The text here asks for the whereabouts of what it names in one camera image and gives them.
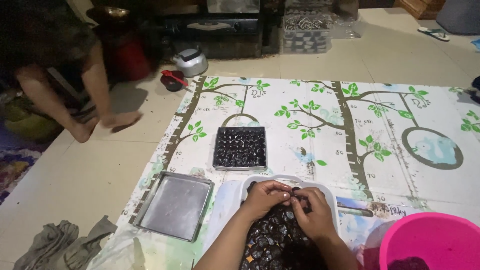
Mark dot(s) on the person's right hand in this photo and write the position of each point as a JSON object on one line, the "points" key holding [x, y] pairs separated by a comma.
{"points": [[317, 217]]}

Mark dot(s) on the person's left hand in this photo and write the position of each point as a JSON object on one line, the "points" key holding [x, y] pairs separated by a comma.
{"points": [[262, 200]]}

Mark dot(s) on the dark sweet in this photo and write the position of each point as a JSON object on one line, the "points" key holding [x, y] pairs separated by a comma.
{"points": [[294, 193]]}

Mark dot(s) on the white plastic basket tray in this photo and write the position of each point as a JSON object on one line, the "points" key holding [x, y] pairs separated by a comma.
{"points": [[247, 182]]}

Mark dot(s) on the heap of dark wrapped sweets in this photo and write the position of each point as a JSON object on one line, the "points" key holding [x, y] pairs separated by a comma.
{"points": [[272, 240]]}

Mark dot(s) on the rows of dark sweets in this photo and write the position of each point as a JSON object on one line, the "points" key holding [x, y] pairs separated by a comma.
{"points": [[240, 148]]}

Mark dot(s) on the tree print play mat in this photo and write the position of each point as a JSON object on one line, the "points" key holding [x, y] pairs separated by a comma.
{"points": [[337, 150]]}

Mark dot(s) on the empty square metal tray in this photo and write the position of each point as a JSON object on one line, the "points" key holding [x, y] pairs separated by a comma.
{"points": [[174, 206]]}

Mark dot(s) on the dark lump in basin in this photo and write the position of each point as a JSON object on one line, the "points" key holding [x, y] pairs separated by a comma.
{"points": [[410, 264]]}

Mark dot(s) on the pink plastic basin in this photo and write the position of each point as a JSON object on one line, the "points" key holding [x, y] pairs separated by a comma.
{"points": [[431, 240]]}

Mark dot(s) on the small black bowl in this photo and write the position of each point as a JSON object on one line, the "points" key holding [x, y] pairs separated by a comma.
{"points": [[171, 83]]}

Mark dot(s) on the red plastic spoon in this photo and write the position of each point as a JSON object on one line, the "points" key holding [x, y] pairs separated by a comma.
{"points": [[174, 76]]}

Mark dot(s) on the silver kettle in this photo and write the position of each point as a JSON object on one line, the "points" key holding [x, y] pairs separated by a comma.
{"points": [[190, 62]]}

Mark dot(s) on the stack of clear plastic containers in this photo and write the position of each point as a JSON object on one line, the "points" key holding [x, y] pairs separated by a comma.
{"points": [[306, 33]]}

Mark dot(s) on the black gas stove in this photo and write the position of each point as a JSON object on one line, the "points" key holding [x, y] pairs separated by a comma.
{"points": [[213, 26]]}

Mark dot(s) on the clear plastic lid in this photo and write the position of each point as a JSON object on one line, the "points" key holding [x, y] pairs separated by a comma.
{"points": [[345, 30]]}

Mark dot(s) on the red gas cylinder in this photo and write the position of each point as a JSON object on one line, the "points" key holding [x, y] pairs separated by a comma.
{"points": [[131, 60]]}

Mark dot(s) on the grey cloth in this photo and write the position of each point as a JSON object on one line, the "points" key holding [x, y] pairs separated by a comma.
{"points": [[63, 243]]}

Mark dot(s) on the teal flip-flop sandal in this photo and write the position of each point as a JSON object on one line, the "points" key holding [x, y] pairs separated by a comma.
{"points": [[433, 33]]}

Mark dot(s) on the wooden box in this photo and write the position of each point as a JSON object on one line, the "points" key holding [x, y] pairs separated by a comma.
{"points": [[418, 8]]}

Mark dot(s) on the brass bowl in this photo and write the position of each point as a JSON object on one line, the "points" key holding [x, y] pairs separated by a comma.
{"points": [[108, 13]]}

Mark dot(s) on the grey bag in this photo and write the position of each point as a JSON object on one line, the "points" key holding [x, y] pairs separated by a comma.
{"points": [[459, 17]]}

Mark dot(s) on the colourful patterned rug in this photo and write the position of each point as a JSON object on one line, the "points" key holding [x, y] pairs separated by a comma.
{"points": [[15, 168]]}

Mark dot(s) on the green bundle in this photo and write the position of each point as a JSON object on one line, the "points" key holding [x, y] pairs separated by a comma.
{"points": [[26, 120]]}

